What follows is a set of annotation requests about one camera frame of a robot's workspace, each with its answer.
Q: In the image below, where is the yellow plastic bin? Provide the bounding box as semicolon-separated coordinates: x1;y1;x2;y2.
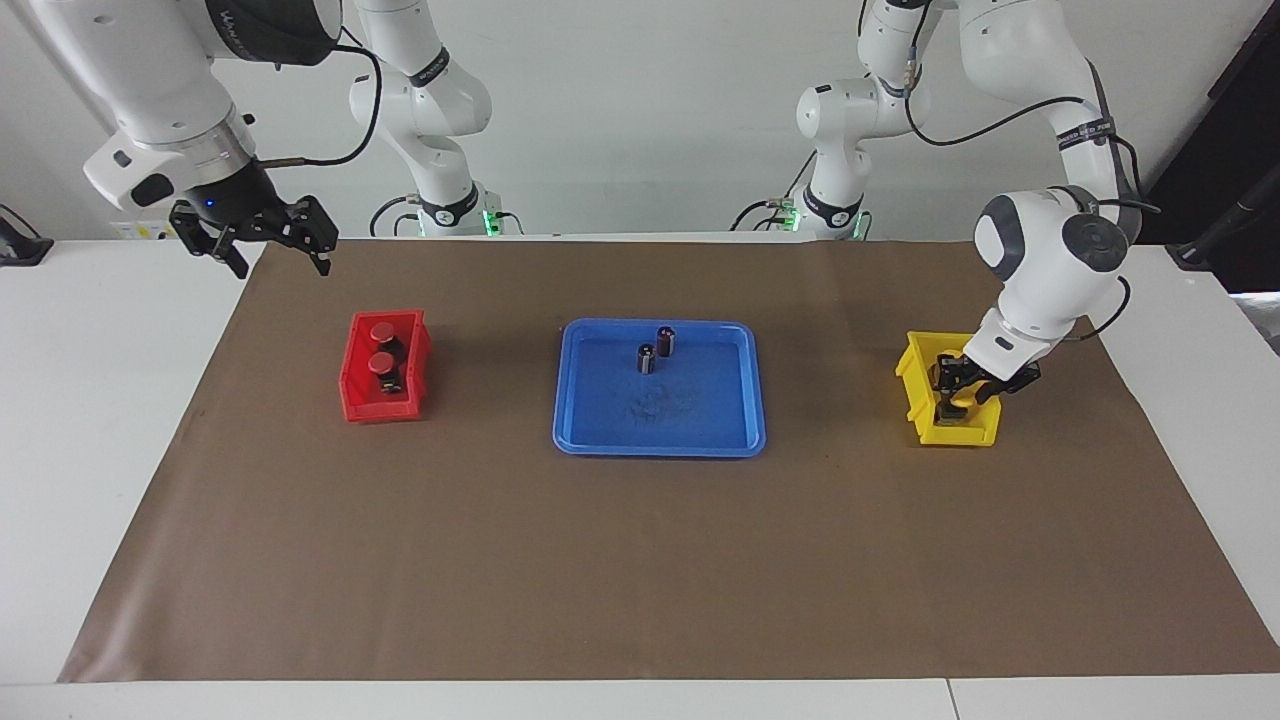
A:
894;330;1002;448

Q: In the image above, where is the red plastic bin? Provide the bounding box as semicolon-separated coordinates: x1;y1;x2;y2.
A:
338;308;433;425

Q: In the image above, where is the black device at table edge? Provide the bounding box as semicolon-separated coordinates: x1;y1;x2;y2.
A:
0;204;54;267

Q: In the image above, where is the blue plastic tray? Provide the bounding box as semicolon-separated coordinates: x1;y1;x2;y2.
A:
552;318;768;459

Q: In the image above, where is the black stand pole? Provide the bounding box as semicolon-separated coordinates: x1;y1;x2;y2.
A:
1165;165;1280;271

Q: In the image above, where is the brown paper mat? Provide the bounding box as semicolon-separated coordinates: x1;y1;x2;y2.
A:
58;238;1280;684

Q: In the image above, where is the black background panel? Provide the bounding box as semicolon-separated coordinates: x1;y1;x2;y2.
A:
1110;0;1280;294

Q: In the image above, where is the black right base cable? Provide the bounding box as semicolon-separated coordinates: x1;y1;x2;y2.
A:
368;193;426;239

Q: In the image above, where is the black base cable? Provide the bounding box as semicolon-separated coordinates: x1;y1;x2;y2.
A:
730;155;816;233
368;193;426;239

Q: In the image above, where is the white wall socket box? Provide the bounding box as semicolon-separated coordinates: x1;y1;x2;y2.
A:
112;205;186;241

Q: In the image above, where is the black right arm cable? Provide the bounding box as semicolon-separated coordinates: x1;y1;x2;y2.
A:
255;40;384;169

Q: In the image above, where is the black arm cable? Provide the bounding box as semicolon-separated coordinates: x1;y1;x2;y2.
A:
255;40;384;169
900;30;1161;341

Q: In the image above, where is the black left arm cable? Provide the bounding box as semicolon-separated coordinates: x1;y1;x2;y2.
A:
900;30;1161;341

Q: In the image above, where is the black left base cable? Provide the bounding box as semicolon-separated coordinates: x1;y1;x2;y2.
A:
730;155;816;233

